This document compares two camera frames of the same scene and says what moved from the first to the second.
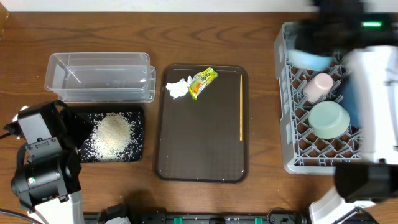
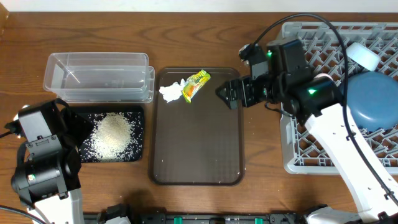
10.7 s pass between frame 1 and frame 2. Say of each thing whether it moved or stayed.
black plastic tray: stayed
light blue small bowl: moved
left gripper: stayed
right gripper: moved
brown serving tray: stayed
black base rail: stayed
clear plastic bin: stayed
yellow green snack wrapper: moved
